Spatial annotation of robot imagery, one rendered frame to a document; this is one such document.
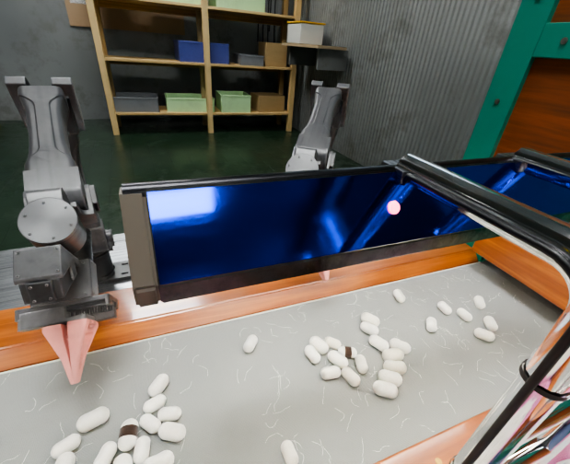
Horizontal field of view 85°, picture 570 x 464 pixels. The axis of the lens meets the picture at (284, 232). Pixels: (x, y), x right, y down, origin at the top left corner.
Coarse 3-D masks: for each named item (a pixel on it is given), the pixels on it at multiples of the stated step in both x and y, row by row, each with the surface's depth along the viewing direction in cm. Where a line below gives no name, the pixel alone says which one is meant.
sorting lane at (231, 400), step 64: (256, 320) 59; (320, 320) 60; (384, 320) 62; (448, 320) 63; (512, 320) 64; (0, 384) 45; (64, 384) 46; (128, 384) 47; (192, 384) 47; (256, 384) 48; (320, 384) 49; (448, 384) 51; (0, 448) 39; (192, 448) 40; (256, 448) 41; (320, 448) 41; (384, 448) 42
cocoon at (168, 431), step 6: (162, 426) 40; (168, 426) 40; (174, 426) 40; (180, 426) 40; (162, 432) 40; (168, 432) 40; (174, 432) 40; (180, 432) 40; (162, 438) 40; (168, 438) 40; (174, 438) 40; (180, 438) 40
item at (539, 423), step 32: (384, 160) 28; (416, 160) 26; (544, 160) 30; (448, 192) 22; (480, 192) 21; (480, 224) 21; (512, 224) 19; (544, 224) 17; (544, 256) 17; (544, 352) 18; (512, 384) 20; (544, 384) 18; (512, 416) 20; (544, 416) 19; (480, 448) 22; (512, 448) 21; (544, 448) 33
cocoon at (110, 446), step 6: (108, 444) 38; (114, 444) 39; (102, 450) 38; (108, 450) 38; (114, 450) 38; (102, 456) 37; (108, 456) 37; (96, 462) 37; (102, 462) 37; (108, 462) 37
